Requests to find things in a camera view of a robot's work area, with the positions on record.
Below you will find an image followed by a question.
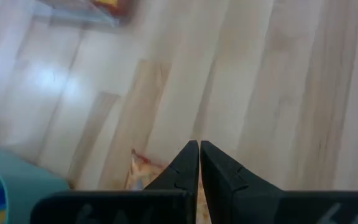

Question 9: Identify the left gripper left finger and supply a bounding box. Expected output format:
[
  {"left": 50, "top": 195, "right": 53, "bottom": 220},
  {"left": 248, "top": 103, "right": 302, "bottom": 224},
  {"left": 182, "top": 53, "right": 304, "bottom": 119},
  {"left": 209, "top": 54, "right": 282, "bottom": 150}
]
[{"left": 30, "top": 139, "right": 200, "bottom": 224}]

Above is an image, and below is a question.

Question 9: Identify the red roast beef ramen packet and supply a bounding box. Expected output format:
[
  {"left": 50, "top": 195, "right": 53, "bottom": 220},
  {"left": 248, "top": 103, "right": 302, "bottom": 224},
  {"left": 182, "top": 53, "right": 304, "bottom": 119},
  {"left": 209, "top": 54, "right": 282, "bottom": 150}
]
[{"left": 124, "top": 148, "right": 213, "bottom": 224}]

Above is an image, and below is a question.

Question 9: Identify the clear plastic bin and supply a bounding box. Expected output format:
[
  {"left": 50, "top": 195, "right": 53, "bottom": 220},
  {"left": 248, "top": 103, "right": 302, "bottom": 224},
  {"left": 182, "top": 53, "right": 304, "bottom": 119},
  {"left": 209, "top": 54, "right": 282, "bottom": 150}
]
[{"left": 31, "top": 0, "right": 140, "bottom": 30}]

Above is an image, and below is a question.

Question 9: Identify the teal plastic bin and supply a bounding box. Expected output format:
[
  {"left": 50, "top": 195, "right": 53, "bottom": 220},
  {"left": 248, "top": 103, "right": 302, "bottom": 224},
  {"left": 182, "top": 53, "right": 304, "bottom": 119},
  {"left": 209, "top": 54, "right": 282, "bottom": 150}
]
[{"left": 0, "top": 143, "right": 71, "bottom": 224}]

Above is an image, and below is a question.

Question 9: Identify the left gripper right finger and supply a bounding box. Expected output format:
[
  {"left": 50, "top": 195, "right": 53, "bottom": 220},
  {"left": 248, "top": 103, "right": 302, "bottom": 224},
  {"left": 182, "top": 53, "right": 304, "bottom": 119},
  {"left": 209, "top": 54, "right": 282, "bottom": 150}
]
[{"left": 200, "top": 140, "right": 358, "bottom": 224}]

